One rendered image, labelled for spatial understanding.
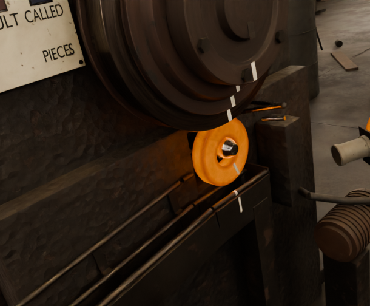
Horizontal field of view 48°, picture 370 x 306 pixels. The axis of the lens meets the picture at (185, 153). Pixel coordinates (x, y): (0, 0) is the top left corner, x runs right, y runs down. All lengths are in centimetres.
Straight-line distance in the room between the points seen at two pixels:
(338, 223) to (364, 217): 8
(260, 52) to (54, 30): 38
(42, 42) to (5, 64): 8
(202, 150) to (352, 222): 49
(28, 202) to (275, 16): 57
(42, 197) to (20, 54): 25
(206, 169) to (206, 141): 6
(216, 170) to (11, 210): 41
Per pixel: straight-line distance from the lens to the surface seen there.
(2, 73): 75
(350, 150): 117
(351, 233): 115
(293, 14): 354
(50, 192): 78
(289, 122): 107
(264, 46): 83
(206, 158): 86
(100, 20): 68
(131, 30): 68
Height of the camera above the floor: 118
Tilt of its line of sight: 23 degrees down
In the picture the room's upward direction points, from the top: 11 degrees counter-clockwise
